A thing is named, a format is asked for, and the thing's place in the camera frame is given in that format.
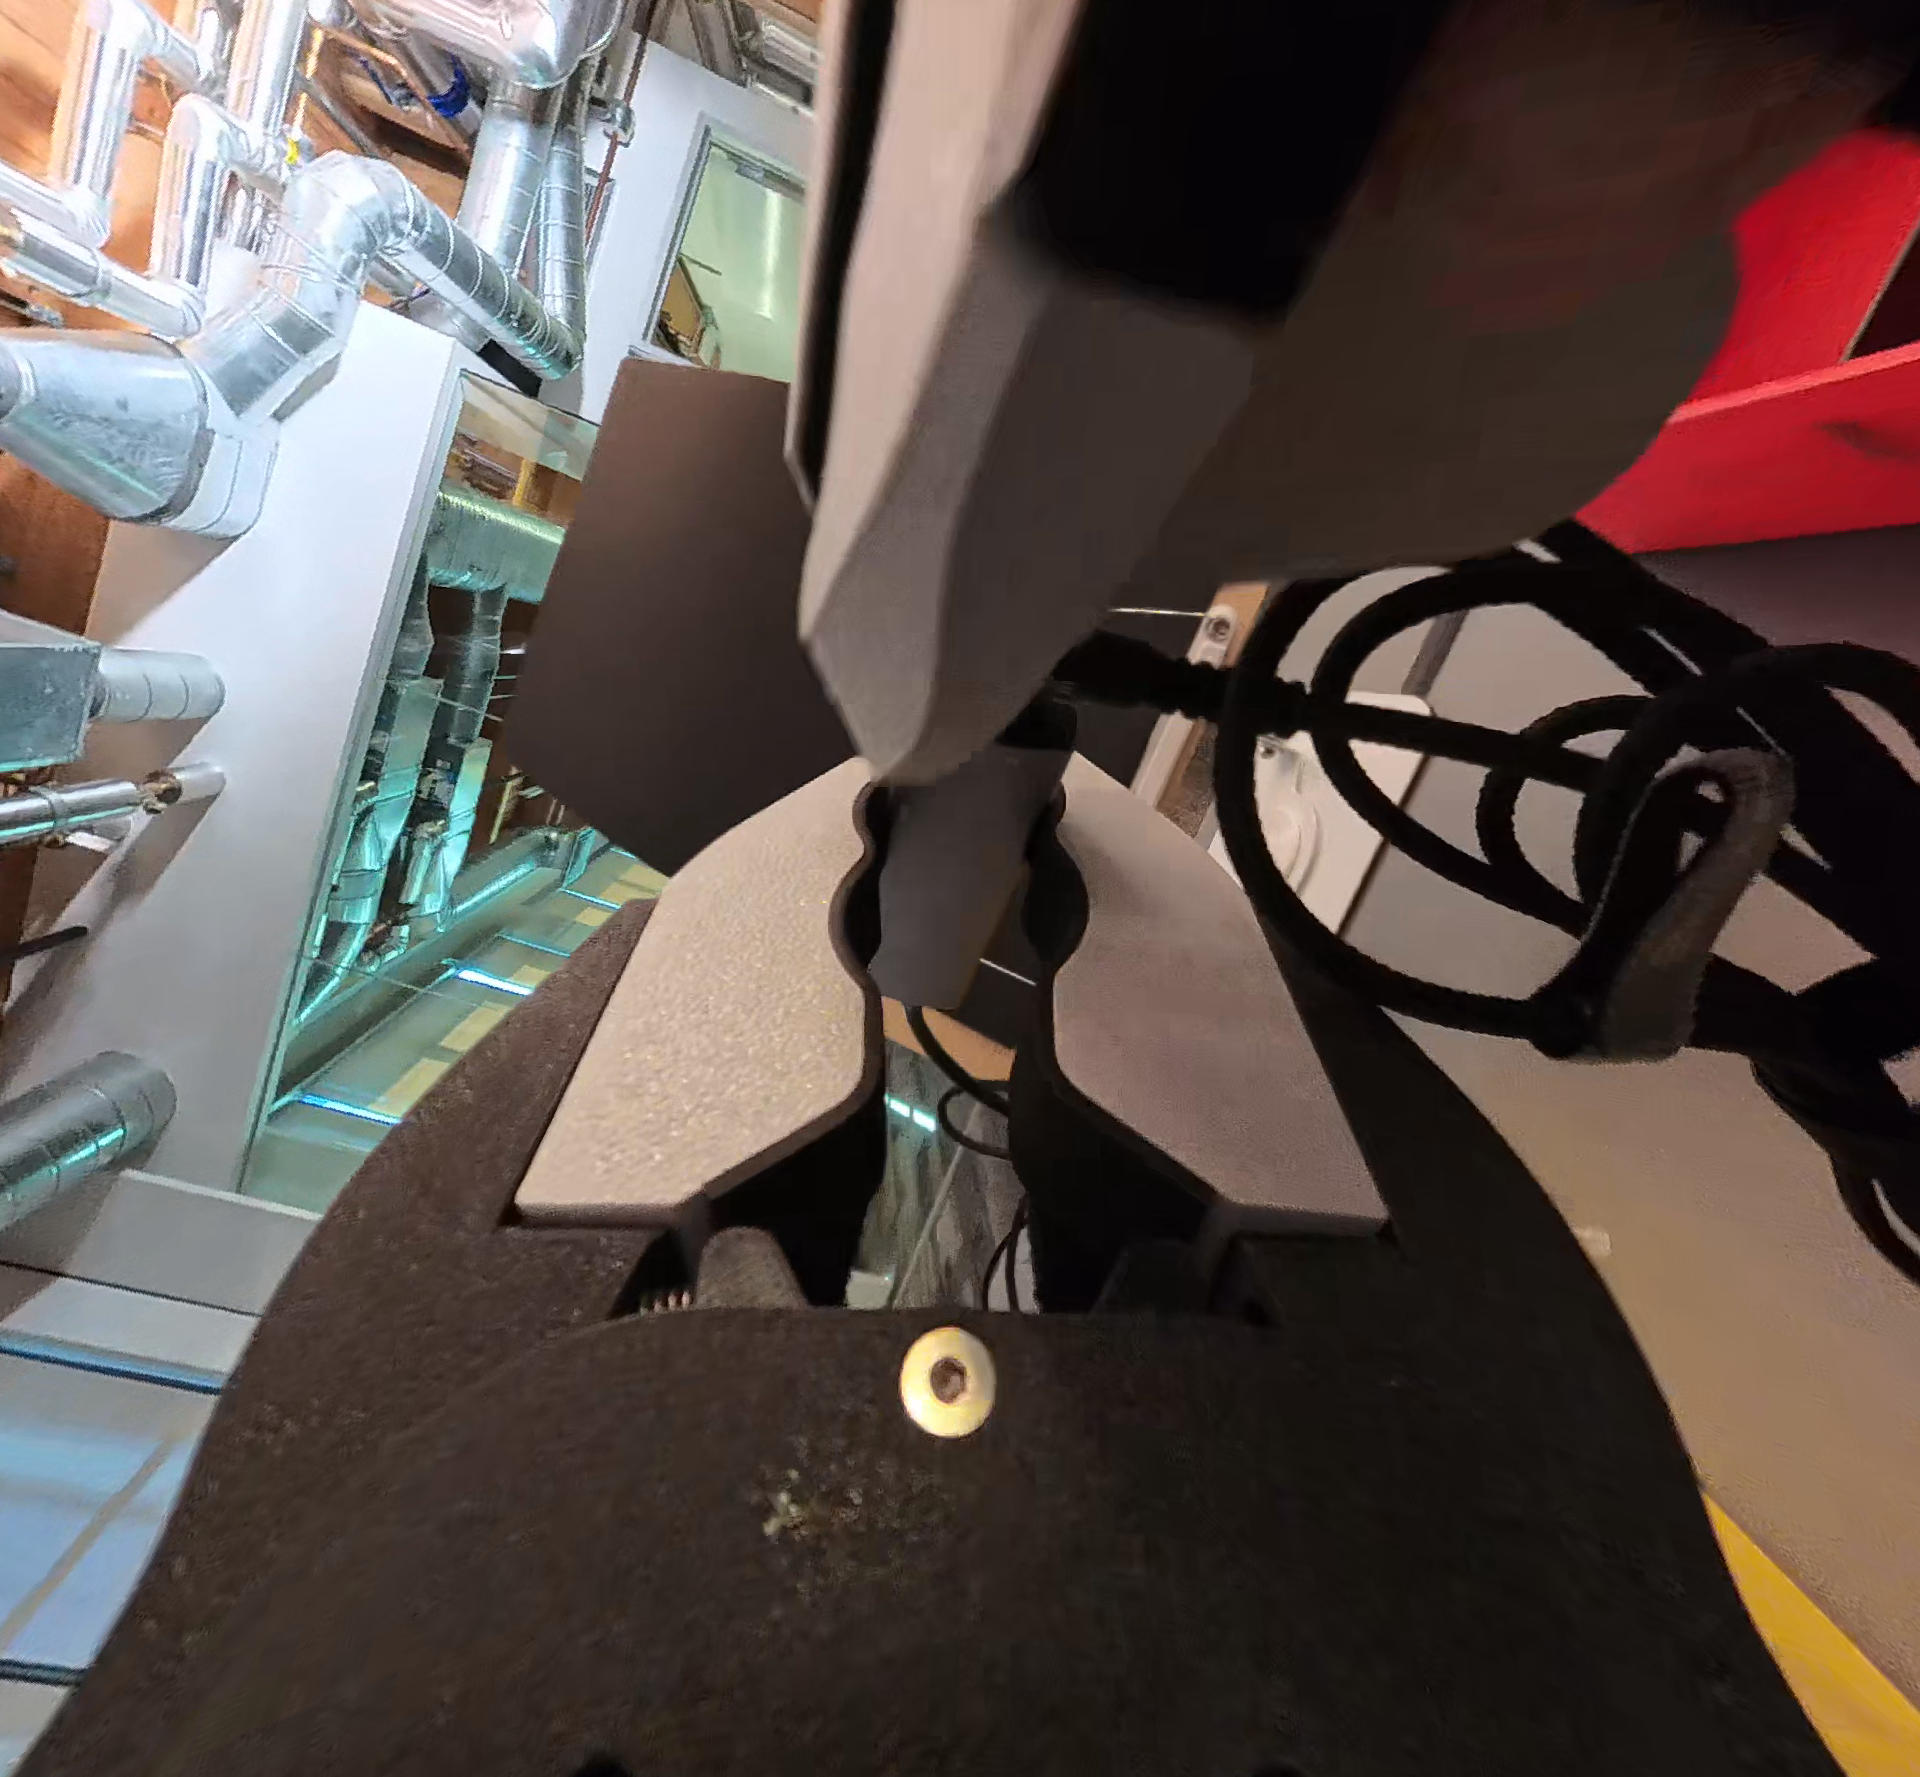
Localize glass door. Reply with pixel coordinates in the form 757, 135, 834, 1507
645, 113, 817, 383

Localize grey usb hub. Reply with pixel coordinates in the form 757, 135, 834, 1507
867, 742, 1076, 1012

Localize black board with wooden frame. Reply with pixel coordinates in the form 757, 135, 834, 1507
504, 356, 903, 880

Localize yellow plastic bin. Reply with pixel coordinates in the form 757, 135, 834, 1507
1704, 1498, 1920, 1777

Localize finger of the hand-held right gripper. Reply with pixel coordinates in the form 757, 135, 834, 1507
1118, 0, 1893, 604
788, 0, 1253, 781

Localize silver ventilation ducts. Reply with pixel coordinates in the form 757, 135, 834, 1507
0, 0, 843, 1209

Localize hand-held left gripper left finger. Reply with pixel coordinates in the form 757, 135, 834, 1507
513, 757, 888, 1232

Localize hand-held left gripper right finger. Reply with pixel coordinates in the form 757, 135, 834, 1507
1010, 757, 1391, 1239

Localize red plastic bin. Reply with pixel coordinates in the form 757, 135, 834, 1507
1577, 128, 1920, 555

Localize white metal tablet stand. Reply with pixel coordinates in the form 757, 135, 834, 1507
1132, 577, 1488, 938

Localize black braided usb-c cable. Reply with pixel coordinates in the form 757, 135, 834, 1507
1050, 522, 1920, 1283

